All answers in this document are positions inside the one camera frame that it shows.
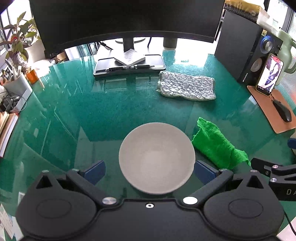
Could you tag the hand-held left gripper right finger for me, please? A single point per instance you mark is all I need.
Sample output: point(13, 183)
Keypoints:
point(204, 172)

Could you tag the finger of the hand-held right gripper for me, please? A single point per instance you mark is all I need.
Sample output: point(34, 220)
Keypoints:
point(262, 165)
point(292, 144)

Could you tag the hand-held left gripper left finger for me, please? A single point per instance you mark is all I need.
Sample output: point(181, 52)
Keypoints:
point(95, 172)

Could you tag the green cloth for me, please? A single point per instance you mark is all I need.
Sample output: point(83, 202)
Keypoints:
point(215, 143)

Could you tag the white bowl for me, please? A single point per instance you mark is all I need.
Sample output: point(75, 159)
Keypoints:
point(157, 160)

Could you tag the black mouse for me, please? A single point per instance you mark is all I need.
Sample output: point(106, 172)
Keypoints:
point(283, 111)

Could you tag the cork mouse pad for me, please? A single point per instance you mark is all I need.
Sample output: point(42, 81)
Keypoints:
point(263, 102)

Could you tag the smartphone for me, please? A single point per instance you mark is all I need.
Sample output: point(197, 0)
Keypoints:
point(270, 73)

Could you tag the grey striped cloth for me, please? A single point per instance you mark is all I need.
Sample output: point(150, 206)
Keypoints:
point(187, 85)

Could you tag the stack of books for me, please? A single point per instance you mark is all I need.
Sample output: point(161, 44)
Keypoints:
point(7, 129)

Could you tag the papers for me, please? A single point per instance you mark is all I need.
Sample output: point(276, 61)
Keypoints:
point(7, 220)

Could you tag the pale green phone holder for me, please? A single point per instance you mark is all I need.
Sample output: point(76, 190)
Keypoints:
point(286, 44)

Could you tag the black pen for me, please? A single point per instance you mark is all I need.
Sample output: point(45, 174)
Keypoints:
point(129, 67)

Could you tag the grey desk organizer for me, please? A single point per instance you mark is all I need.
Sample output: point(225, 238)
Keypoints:
point(19, 89)

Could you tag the black speaker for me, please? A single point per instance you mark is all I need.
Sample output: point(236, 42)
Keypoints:
point(238, 44)

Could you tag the white notebook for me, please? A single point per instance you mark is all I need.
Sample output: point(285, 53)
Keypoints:
point(130, 56)

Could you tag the monitor stand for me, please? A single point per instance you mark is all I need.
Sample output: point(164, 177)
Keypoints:
point(128, 44)

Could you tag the white plant pot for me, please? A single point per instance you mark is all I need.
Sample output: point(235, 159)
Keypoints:
point(37, 52)

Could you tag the grey cylinder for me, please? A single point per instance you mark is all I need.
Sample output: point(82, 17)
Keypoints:
point(170, 42)

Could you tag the box with yellow packing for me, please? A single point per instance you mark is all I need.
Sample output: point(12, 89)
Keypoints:
point(245, 8)

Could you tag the potted plant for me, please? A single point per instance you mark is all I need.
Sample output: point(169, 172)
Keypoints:
point(18, 39)

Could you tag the black monitor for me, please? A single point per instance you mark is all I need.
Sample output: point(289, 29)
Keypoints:
point(127, 18)

